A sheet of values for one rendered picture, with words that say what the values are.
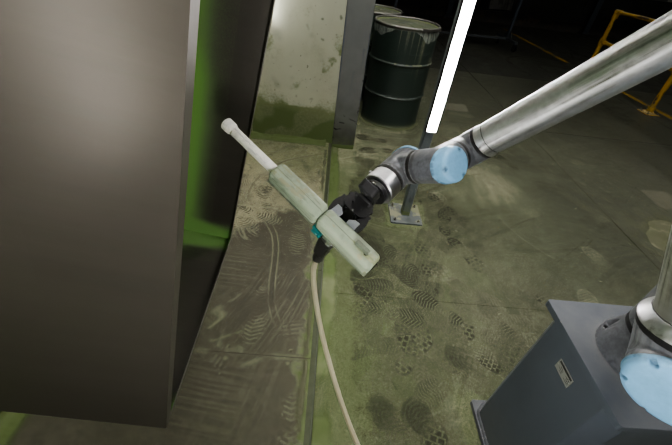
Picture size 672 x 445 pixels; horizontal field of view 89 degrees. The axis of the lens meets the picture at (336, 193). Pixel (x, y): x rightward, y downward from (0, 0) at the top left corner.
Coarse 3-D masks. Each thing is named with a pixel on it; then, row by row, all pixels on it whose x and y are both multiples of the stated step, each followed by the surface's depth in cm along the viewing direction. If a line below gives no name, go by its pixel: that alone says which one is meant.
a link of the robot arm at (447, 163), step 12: (444, 144) 85; (456, 144) 85; (408, 156) 87; (420, 156) 84; (432, 156) 81; (444, 156) 79; (456, 156) 80; (408, 168) 86; (420, 168) 83; (432, 168) 81; (444, 168) 79; (456, 168) 81; (420, 180) 86; (432, 180) 83; (444, 180) 81; (456, 180) 81
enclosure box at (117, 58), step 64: (0, 0) 26; (64, 0) 26; (128, 0) 26; (192, 0) 27; (256, 0) 79; (0, 64) 29; (64, 64) 29; (128, 64) 29; (192, 64) 31; (256, 64) 87; (0, 128) 32; (64, 128) 32; (128, 128) 33; (192, 128) 97; (0, 192) 37; (64, 192) 37; (128, 192) 37; (192, 192) 111; (0, 256) 43; (64, 256) 43; (128, 256) 43; (192, 256) 112; (0, 320) 51; (64, 320) 51; (128, 320) 51; (192, 320) 96; (0, 384) 62; (64, 384) 63; (128, 384) 63
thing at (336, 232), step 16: (224, 128) 81; (272, 176) 76; (288, 176) 76; (288, 192) 75; (304, 192) 75; (304, 208) 73; (320, 208) 74; (320, 224) 72; (336, 224) 73; (320, 240) 79; (336, 240) 71; (352, 240) 71; (320, 256) 84; (352, 256) 70; (368, 256) 70
